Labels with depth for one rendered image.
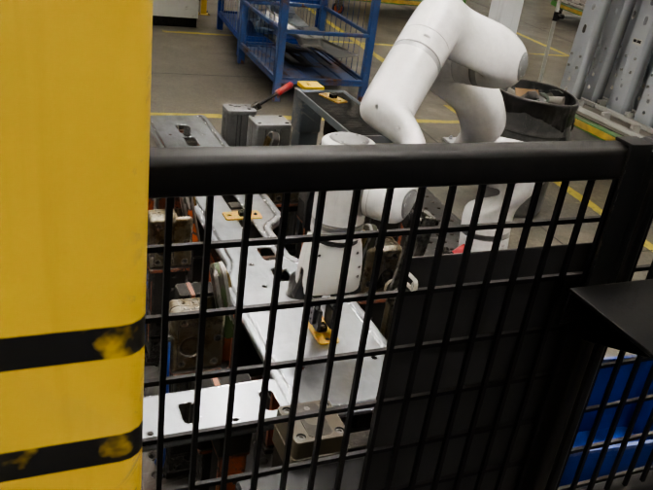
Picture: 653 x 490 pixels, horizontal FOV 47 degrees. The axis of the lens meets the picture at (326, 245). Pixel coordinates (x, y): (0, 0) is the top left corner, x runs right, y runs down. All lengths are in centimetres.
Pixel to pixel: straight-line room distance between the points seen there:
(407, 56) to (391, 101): 9
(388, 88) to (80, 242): 93
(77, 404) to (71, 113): 14
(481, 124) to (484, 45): 25
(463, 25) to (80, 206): 109
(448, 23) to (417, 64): 10
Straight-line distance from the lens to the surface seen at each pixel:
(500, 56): 143
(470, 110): 159
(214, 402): 113
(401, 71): 125
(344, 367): 123
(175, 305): 126
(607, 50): 644
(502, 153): 55
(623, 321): 63
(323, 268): 121
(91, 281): 35
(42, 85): 31
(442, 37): 131
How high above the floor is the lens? 171
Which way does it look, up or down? 26 degrees down
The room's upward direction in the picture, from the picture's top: 8 degrees clockwise
